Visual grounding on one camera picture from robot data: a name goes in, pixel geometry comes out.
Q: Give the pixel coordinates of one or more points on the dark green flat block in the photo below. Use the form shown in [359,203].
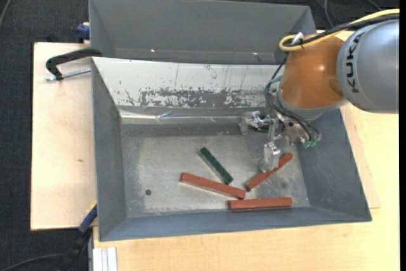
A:
[216,166]

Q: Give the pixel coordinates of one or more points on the red-brown flat block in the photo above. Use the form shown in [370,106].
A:
[257,181]
[212,185]
[260,203]

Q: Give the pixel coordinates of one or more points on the grey metal bin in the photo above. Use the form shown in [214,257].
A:
[177,149]

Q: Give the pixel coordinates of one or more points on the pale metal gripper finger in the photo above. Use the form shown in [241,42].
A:
[269,155]
[259,121]

